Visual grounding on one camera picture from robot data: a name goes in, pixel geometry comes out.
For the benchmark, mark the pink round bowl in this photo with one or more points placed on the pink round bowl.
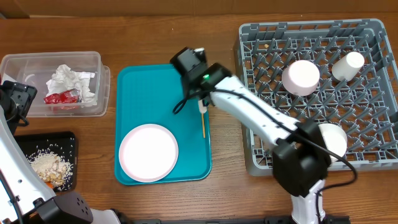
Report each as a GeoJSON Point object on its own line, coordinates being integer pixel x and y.
{"type": "Point", "coordinates": [301, 78]}

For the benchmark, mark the large pink plate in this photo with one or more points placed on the large pink plate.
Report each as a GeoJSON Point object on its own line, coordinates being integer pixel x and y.
{"type": "Point", "coordinates": [148, 153]}

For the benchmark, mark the white napkin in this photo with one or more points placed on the white napkin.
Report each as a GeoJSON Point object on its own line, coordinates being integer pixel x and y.
{"type": "Point", "coordinates": [82, 82]}

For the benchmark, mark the white paper cup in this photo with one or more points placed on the white paper cup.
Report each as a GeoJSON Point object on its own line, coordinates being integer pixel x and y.
{"type": "Point", "coordinates": [348, 66]}

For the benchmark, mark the rice and peanuts pile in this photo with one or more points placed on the rice and peanuts pile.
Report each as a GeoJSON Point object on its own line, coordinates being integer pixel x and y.
{"type": "Point", "coordinates": [52, 167]}

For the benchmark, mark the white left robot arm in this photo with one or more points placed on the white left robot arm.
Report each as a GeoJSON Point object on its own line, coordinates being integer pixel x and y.
{"type": "Point", "coordinates": [25, 197]}

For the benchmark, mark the white paper tissue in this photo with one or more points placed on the white paper tissue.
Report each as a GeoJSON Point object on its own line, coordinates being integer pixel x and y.
{"type": "Point", "coordinates": [63, 79]}

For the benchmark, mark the black food waste tray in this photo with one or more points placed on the black food waste tray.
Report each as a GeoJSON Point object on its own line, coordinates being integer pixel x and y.
{"type": "Point", "coordinates": [63, 144]}

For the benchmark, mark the clear plastic waste bin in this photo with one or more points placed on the clear plastic waste bin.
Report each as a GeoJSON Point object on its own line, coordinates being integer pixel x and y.
{"type": "Point", "coordinates": [36, 69]}

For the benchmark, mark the red snack wrapper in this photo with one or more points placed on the red snack wrapper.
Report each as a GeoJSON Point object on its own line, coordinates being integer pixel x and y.
{"type": "Point", "coordinates": [69, 96]}

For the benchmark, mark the teal plastic serving tray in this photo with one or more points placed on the teal plastic serving tray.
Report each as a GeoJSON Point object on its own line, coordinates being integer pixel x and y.
{"type": "Point", "coordinates": [147, 94]}

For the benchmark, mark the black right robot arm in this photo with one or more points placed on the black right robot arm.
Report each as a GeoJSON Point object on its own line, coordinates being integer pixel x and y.
{"type": "Point", "coordinates": [300, 160]}

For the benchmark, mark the wooden chopstick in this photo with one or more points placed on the wooden chopstick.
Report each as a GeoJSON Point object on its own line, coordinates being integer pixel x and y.
{"type": "Point", "coordinates": [203, 125]}

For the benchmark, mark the grey plastic dish rack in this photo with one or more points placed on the grey plastic dish rack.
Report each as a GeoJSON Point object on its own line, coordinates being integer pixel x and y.
{"type": "Point", "coordinates": [365, 107]}

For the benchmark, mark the white round bowl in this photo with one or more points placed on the white round bowl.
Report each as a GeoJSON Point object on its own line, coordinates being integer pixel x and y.
{"type": "Point", "coordinates": [335, 138]}

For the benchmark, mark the orange carrot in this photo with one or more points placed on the orange carrot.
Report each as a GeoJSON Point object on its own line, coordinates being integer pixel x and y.
{"type": "Point", "coordinates": [49, 184]}

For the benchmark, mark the white plastic fork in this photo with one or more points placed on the white plastic fork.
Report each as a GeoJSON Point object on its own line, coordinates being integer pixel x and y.
{"type": "Point", "coordinates": [202, 108]}

